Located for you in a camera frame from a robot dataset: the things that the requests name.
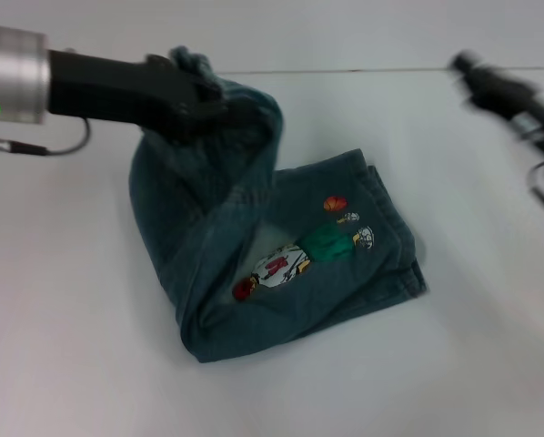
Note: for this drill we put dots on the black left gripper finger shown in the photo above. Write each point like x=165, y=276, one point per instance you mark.
x=240, y=116
x=208, y=93

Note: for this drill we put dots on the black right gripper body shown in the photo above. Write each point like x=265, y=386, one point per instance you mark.
x=517, y=109

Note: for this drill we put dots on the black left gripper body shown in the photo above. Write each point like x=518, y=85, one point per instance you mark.
x=126, y=95

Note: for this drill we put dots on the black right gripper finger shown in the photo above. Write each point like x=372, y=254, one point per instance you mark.
x=465, y=61

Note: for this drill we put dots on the blue denim shorts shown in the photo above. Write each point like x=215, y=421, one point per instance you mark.
x=254, y=273

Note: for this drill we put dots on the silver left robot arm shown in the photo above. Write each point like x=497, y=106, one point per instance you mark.
x=13, y=73

